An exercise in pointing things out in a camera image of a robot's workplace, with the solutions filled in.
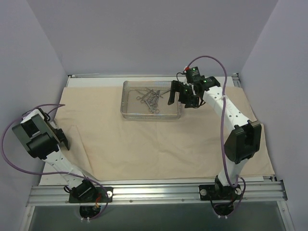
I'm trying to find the beige wrapping cloth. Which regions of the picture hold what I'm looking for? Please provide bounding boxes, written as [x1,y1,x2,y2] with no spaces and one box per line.
[52,85,276,181]

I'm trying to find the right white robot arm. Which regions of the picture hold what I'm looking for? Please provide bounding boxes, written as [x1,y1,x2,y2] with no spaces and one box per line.
[168,67,262,199]

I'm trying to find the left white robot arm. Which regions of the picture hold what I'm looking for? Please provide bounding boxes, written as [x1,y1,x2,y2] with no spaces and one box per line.
[12,108,98,202]

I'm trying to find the steel scissors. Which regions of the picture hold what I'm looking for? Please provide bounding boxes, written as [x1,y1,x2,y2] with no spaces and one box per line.
[135,89,157,102]

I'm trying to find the steel ring-handled clamp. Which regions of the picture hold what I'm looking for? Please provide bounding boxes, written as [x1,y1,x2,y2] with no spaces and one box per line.
[146,90,160,108]

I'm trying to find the steel ring-handled forceps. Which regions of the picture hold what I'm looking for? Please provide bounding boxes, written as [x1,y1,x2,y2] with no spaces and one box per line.
[144,90,160,114]

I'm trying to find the wire mesh instrument tray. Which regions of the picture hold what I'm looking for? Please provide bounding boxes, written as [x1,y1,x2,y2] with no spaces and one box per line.
[120,81,182,121]

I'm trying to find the right aluminium side rail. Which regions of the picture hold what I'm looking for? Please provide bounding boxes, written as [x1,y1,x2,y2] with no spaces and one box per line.
[231,73,242,88]

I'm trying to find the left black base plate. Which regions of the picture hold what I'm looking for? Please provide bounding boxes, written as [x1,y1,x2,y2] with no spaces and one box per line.
[68,187,114,204]

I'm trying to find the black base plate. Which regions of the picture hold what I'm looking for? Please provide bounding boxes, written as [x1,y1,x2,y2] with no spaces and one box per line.
[198,184,242,201]
[68,187,114,204]

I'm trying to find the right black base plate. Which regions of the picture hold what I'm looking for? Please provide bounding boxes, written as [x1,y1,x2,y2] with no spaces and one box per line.
[198,184,242,201]

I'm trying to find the aluminium front rail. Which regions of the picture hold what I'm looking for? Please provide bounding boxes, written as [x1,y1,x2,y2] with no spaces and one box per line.
[27,181,287,206]

